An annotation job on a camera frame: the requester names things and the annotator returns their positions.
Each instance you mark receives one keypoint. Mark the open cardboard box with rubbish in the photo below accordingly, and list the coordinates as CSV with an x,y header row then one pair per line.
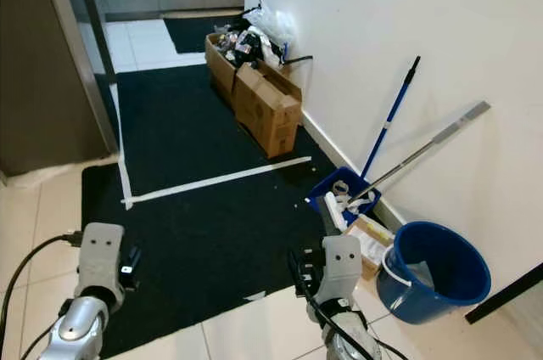
x,y
221,67

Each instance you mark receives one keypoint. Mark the blue plastic dustpan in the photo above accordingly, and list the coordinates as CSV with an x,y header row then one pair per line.
x,y
344,182

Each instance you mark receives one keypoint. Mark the blue plastic bucket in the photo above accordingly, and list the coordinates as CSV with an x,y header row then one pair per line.
x,y
441,275

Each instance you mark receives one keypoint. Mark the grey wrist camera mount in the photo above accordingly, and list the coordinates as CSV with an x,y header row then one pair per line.
x,y
343,265
102,258

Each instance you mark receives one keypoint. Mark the silver metal pole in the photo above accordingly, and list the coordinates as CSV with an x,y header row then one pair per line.
x,y
424,146

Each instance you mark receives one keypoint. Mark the small black floor mat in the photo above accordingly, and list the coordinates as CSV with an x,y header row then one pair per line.
x,y
191,33

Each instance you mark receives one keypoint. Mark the closed brown cardboard box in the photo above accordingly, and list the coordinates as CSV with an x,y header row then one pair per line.
x,y
270,114

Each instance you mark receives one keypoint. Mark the black bar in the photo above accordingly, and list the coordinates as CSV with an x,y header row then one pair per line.
x,y
505,292

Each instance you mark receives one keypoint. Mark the white rubbish plastic bag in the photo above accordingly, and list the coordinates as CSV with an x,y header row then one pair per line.
x,y
271,25

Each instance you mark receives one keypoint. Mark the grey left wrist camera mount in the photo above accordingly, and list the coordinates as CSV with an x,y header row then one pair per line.
x,y
102,258

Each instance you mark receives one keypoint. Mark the dark grey door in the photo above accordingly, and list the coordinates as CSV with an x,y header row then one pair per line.
x,y
51,63

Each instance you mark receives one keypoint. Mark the white brush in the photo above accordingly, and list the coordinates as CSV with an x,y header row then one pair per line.
x,y
335,210

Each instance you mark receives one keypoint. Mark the large black floor mat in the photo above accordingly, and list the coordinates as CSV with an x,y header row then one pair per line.
x,y
204,233

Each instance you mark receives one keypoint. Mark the small flat cardboard box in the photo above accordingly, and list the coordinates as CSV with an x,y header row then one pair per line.
x,y
373,237

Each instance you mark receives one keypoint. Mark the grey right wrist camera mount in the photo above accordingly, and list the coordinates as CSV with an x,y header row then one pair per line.
x,y
343,265

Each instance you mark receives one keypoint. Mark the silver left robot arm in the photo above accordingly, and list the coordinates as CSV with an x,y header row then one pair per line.
x,y
75,326

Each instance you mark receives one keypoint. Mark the long white tape strip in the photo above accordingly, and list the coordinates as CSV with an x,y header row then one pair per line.
x,y
221,178

